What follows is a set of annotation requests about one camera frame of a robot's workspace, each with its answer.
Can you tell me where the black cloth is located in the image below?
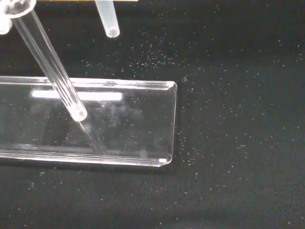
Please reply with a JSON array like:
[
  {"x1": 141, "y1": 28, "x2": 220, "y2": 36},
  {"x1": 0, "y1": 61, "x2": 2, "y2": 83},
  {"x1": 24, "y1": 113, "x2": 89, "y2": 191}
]
[{"x1": 0, "y1": 0, "x2": 305, "y2": 229}]

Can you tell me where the clear acrylic funnel stand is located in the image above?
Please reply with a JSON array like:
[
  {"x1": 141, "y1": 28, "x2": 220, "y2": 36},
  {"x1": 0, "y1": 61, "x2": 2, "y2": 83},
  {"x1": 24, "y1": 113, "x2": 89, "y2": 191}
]
[{"x1": 0, "y1": 0, "x2": 178, "y2": 169}]

